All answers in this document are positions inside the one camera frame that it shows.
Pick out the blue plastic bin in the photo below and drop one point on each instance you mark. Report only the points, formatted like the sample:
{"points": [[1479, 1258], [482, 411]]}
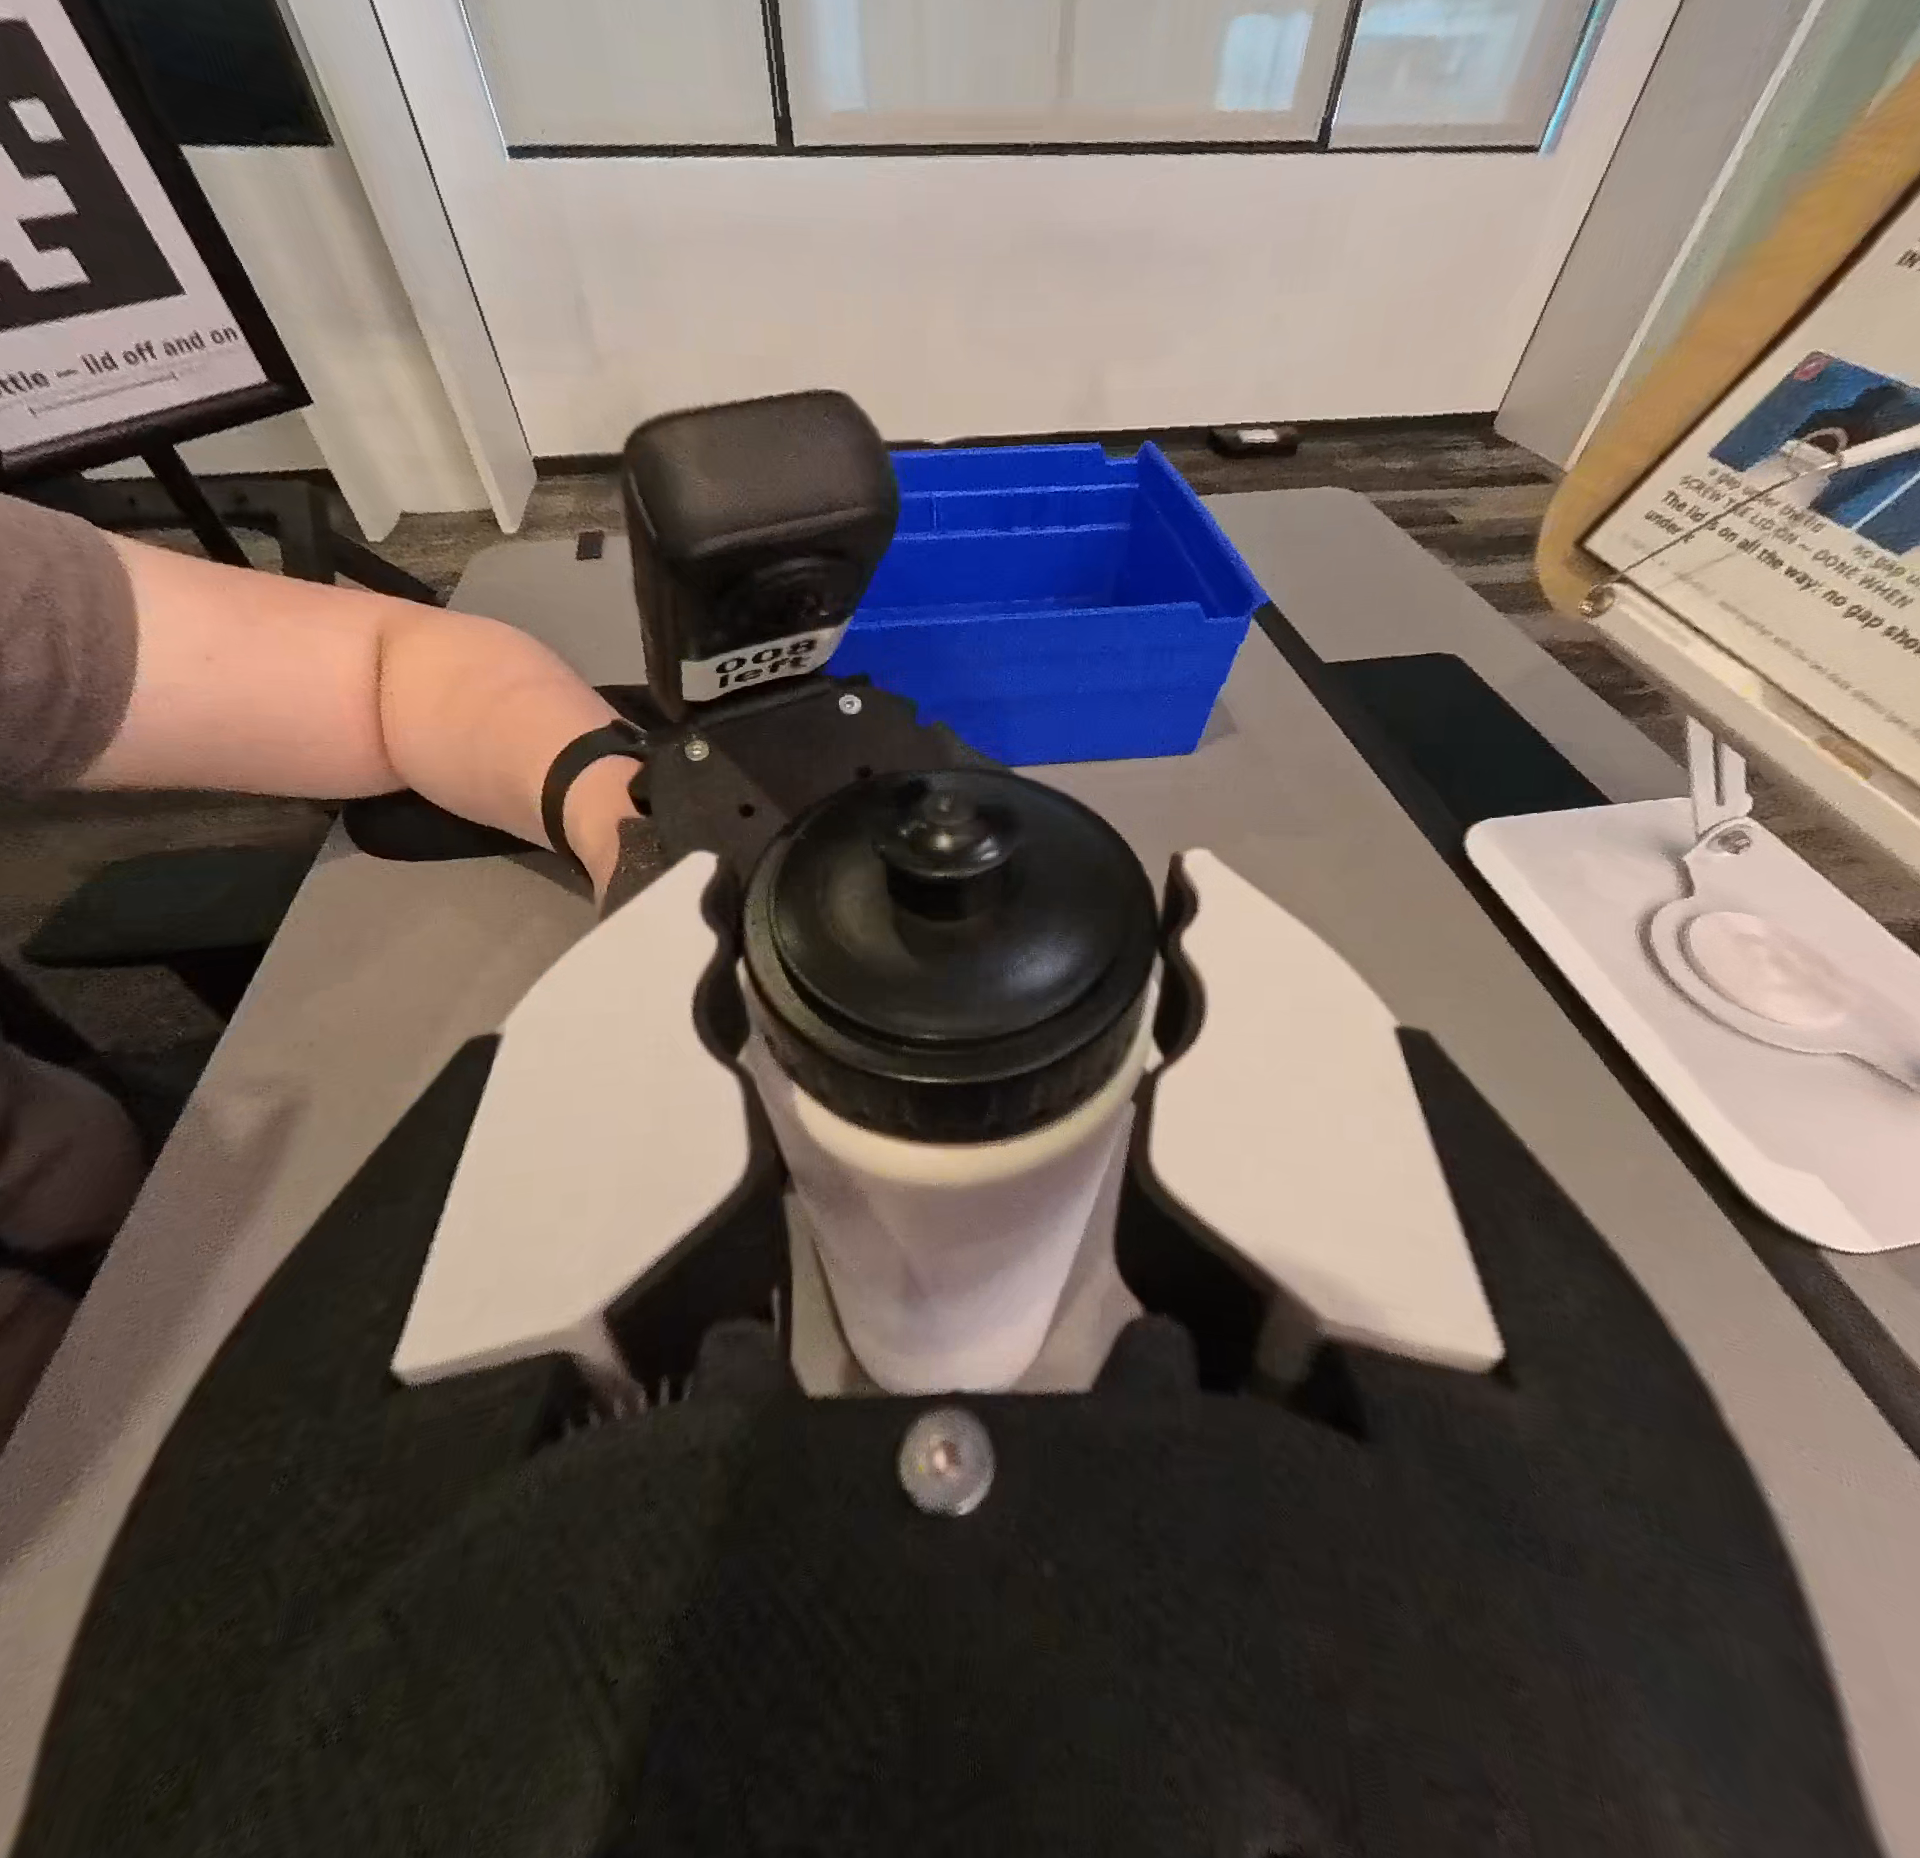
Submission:
{"points": [[1052, 688]]}

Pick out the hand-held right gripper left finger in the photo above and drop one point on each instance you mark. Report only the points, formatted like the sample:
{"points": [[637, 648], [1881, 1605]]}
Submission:
{"points": [[584, 1137]]}

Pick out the person's left hand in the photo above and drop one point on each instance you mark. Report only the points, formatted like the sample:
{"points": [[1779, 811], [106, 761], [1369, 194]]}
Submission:
{"points": [[615, 839]]}

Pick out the dark chair seat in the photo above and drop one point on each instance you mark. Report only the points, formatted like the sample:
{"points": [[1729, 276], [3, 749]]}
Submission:
{"points": [[165, 905]]}

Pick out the black rectangular pad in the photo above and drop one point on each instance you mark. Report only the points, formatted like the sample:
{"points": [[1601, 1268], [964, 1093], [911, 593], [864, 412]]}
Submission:
{"points": [[1457, 742]]}

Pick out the black sign easel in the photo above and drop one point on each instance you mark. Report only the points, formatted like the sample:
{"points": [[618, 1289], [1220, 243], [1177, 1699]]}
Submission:
{"points": [[286, 532]]}

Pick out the small black floor box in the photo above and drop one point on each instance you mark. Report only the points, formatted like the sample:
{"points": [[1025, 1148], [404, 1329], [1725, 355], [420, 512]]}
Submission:
{"points": [[1255, 442]]}

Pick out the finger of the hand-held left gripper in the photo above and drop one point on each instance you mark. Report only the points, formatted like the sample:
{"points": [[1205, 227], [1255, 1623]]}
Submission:
{"points": [[814, 1332]]}

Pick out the person's left forearm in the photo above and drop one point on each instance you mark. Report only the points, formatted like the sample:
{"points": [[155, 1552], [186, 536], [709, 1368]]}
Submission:
{"points": [[346, 674]]}

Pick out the printed instruction sheet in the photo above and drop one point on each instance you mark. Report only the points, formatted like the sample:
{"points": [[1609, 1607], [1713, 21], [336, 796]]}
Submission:
{"points": [[1845, 539]]}

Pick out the framed marker sign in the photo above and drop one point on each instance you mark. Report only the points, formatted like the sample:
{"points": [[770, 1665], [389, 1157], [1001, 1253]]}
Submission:
{"points": [[119, 312]]}

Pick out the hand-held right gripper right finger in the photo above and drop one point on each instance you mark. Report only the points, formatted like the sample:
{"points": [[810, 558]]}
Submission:
{"points": [[1320, 1137]]}

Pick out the white plastic bottle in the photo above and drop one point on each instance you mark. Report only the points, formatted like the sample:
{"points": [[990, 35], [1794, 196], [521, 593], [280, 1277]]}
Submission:
{"points": [[944, 1243]]}

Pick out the dark wall screen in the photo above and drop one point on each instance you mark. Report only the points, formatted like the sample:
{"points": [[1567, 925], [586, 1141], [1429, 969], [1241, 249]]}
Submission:
{"points": [[210, 44]]}

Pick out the black bottle lid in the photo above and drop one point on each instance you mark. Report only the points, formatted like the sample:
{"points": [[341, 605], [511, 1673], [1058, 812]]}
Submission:
{"points": [[944, 958]]}

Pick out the black wristband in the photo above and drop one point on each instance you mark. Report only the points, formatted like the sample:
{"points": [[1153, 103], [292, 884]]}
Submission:
{"points": [[556, 793]]}

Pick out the framed glass window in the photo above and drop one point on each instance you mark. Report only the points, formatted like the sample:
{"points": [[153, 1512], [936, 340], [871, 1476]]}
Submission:
{"points": [[1052, 28]]}

